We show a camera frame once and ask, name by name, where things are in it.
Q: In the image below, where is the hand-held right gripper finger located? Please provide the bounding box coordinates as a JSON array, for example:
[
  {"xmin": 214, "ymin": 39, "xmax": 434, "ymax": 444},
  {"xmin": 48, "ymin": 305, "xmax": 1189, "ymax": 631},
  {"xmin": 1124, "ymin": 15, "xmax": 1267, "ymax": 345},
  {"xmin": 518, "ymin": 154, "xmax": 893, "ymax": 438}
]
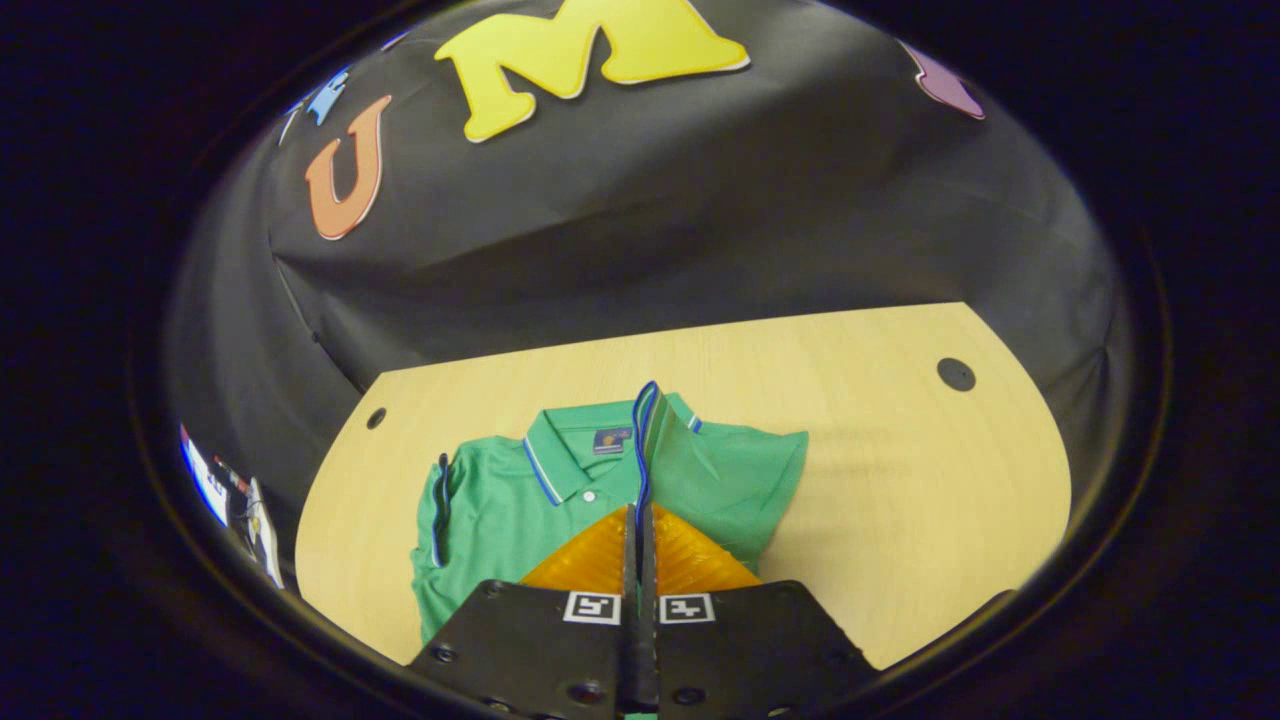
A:
[
  {"xmin": 405, "ymin": 505, "xmax": 646, "ymax": 720},
  {"xmin": 640, "ymin": 503, "xmax": 881, "ymax": 720}
]

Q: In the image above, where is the green T-shirt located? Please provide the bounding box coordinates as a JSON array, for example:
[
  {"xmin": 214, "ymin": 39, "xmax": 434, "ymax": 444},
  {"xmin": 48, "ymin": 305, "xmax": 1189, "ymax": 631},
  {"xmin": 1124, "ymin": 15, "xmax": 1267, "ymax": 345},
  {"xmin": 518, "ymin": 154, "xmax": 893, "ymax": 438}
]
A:
[{"xmin": 410, "ymin": 380, "xmax": 811, "ymax": 646}]

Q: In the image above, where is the black backdrop cloth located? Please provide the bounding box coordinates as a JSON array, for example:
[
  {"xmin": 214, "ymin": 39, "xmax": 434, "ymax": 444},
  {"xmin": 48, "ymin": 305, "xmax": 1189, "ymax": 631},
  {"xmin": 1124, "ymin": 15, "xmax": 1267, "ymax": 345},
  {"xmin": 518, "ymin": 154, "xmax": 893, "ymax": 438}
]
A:
[{"xmin": 165, "ymin": 0, "xmax": 1136, "ymax": 591}]

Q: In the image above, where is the white and blue clutter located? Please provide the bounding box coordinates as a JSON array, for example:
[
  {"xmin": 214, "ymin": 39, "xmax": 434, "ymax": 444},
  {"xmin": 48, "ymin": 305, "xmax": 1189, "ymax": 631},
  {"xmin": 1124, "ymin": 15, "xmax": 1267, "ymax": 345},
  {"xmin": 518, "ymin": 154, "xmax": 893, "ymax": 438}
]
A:
[{"xmin": 178, "ymin": 423, "xmax": 288, "ymax": 591}]

